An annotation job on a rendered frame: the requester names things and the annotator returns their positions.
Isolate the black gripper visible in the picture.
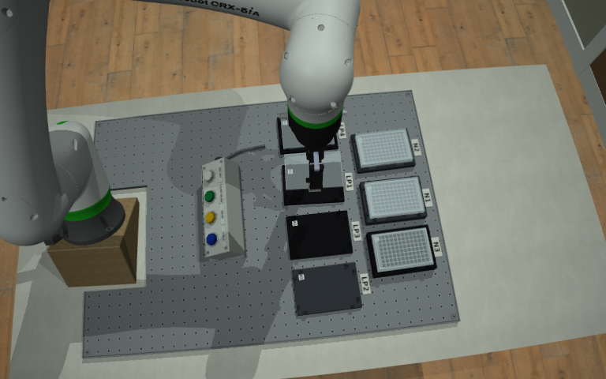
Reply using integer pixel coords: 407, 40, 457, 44
295, 135, 333, 192

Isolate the white deck label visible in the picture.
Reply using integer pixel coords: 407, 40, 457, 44
339, 122, 346, 139
422, 189, 433, 207
351, 221, 361, 241
411, 139, 422, 156
345, 173, 354, 191
432, 237, 443, 257
360, 273, 371, 295

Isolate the grey control panel with four buttons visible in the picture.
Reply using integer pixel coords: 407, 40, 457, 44
201, 144, 266, 261

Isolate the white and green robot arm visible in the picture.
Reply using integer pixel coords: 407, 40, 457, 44
0, 0, 361, 246

